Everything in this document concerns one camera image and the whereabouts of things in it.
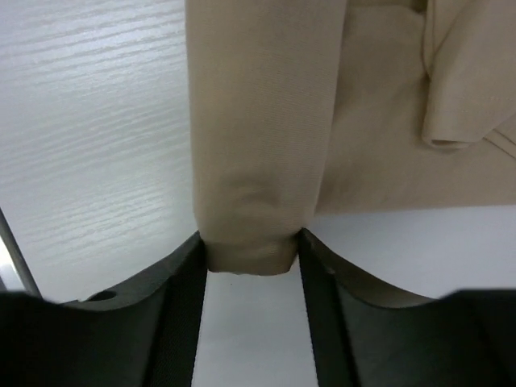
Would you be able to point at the aluminium front rail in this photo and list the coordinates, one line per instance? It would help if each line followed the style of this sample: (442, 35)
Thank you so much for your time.
(15, 273)

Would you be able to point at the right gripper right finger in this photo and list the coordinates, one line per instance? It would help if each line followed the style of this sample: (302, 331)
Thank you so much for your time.
(367, 332)

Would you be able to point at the beige t shirt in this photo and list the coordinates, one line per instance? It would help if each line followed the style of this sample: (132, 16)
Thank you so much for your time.
(302, 108)

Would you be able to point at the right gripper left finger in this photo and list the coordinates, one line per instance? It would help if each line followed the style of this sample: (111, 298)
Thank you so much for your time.
(141, 332)

